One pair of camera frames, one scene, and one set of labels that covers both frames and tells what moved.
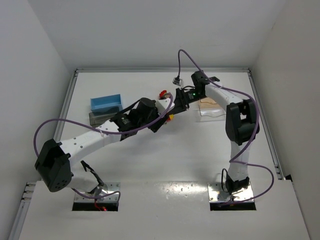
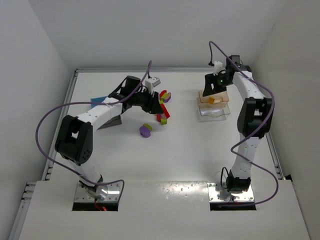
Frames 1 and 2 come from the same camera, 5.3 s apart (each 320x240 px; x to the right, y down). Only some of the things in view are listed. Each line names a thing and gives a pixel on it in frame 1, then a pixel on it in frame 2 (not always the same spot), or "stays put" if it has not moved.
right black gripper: x=179 y=100 -> x=213 y=81
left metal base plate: x=110 y=187 stays put
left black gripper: x=159 y=122 -> x=152 y=103
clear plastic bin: x=214 y=114 stays put
